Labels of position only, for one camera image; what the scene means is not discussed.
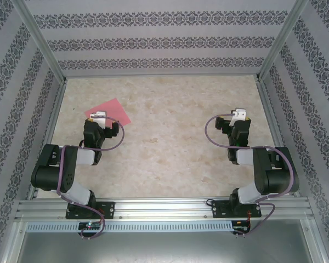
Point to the pink paper sheet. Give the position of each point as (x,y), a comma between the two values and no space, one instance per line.
(115,109)

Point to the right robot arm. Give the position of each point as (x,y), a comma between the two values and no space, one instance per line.
(277,175)

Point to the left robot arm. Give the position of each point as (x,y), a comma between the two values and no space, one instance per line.
(52,170)

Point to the aluminium side rail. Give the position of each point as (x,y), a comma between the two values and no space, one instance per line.
(50,131)
(274,131)

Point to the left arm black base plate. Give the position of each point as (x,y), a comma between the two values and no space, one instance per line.
(107,209)

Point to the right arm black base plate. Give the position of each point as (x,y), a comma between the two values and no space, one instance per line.
(222,209)

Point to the aluminium frame post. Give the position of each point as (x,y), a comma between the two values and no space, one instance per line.
(282,41)
(41,41)

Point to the aluminium mounting rail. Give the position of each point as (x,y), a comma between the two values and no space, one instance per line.
(164,208)

